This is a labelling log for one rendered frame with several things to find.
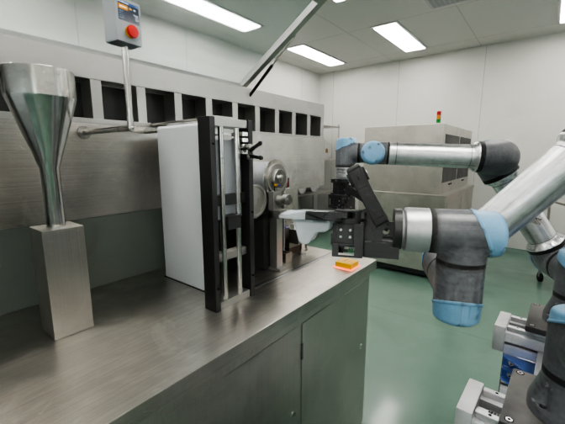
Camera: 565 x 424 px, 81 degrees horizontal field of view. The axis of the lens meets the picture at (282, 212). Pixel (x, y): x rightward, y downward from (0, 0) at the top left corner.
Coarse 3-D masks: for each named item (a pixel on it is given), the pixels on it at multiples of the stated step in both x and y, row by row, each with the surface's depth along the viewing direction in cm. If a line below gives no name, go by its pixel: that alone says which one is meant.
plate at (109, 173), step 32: (0, 128) 88; (96, 128) 107; (0, 160) 89; (32, 160) 95; (64, 160) 101; (96, 160) 108; (128, 160) 116; (256, 160) 167; (288, 160) 188; (320, 160) 214; (0, 192) 90; (32, 192) 95; (64, 192) 102; (96, 192) 109; (128, 192) 117; (160, 192) 127; (0, 224) 90; (32, 224) 96
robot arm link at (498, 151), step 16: (368, 144) 107; (384, 144) 109; (400, 144) 108; (416, 144) 107; (432, 144) 106; (448, 144) 105; (464, 144) 104; (480, 144) 101; (496, 144) 101; (512, 144) 102; (368, 160) 108; (384, 160) 109; (400, 160) 108; (416, 160) 106; (432, 160) 105; (448, 160) 104; (464, 160) 103; (480, 160) 100; (496, 160) 100; (512, 160) 101
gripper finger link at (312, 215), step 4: (308, 212) 57; (312, 212) 57; (316, 212) 57; (320, 212) 56; (324, 212) 56; (328, 212) 56; (332, 212) 56; (336, 212) 56; (340, 212) 56; (344, 212) 56; (348, 212) 57; (308, 216) 57; (312, 216) 57; (316, 216) 57; (320, 216) 56; (324, 216) 57; (328, 216) 56; (332, 216) 56; (336, 216) 56; (340, 216) 56; (344, 216) 56; (348, 216) 57; (328, 220) 57; (332, 220) 56; (336, 220) 56; (340, 220) 56
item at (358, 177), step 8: (352, 168) 57; (360, 168) 56; (352, 176) 57; (360, 176) 57; (352, 184) 58; (360, 184) 57; (368, 184) 56; (360, 192) 57; (368, 192) 56; (368, 200) 56; (376, 200) 56; (368, 208) 56; (376, 208) 56; (376, 216) 56; (384, 216) 56; (376, 224) 56
